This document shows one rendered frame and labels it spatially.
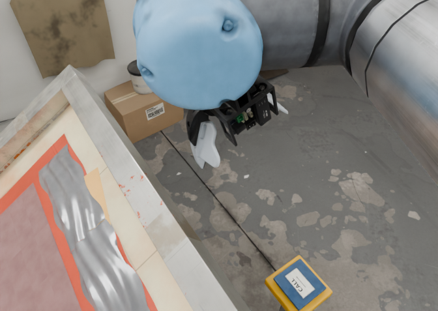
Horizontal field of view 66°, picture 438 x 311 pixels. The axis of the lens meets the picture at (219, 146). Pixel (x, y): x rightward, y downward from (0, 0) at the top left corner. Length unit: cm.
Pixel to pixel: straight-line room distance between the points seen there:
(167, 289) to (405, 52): 35
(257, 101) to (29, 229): 41
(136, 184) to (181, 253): 11
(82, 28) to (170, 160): 106
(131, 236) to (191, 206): 180
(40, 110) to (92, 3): 187
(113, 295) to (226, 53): 35
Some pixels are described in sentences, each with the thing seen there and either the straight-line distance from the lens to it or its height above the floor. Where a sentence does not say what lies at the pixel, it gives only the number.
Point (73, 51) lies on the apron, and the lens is 258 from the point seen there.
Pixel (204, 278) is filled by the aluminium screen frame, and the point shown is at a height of 152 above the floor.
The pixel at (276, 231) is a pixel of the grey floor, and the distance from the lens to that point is 218.
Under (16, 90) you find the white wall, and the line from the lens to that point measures 268.
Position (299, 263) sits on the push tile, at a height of 97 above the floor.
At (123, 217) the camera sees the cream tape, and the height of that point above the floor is 146.
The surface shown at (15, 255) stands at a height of 137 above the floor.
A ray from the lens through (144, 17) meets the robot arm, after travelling 20.
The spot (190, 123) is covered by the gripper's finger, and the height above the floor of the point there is 157.
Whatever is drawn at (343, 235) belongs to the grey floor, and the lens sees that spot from 227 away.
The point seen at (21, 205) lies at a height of 139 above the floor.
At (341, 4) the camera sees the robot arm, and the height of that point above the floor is 178.
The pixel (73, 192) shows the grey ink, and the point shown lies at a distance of 57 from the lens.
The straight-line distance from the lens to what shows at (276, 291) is 99.
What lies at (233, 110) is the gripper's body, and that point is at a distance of 39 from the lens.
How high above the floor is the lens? 186
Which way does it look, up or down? 46 degrees down
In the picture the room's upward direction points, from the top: straight up
